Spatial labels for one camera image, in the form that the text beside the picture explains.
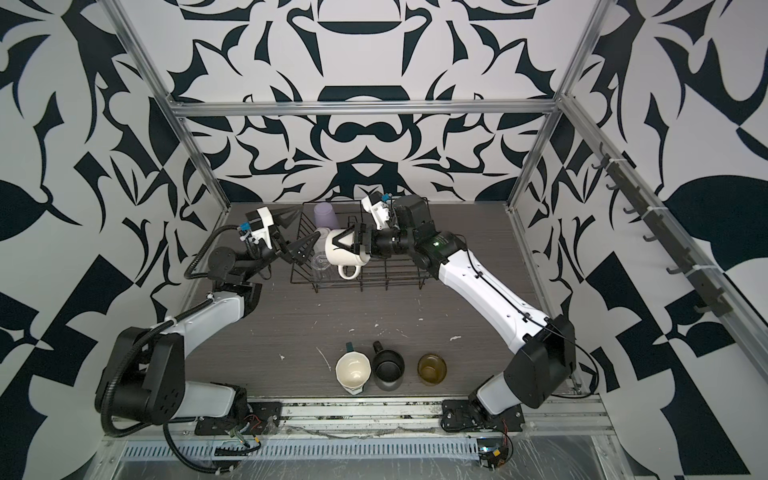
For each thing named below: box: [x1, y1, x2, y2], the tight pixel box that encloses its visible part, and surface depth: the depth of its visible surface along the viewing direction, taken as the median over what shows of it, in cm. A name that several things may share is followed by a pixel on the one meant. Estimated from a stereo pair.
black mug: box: [372, 340, 405, 392], surface depth 79 cm
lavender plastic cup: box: [314, 202, 339, 230], surface depth 101 cm
